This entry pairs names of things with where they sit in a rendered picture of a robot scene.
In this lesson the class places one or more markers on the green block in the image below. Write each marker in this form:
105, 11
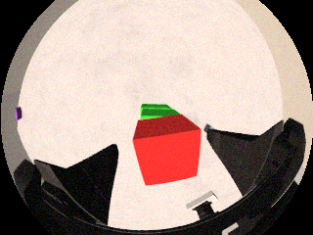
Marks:
155, 106
154, 113

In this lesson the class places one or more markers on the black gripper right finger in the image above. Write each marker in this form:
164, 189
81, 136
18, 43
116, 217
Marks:
243, 154

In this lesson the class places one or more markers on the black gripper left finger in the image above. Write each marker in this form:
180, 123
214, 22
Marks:
89, 183

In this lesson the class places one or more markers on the small purple block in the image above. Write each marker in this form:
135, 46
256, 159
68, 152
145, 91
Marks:
18, 113

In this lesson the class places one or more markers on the red block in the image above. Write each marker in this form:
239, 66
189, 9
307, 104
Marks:
167, 148

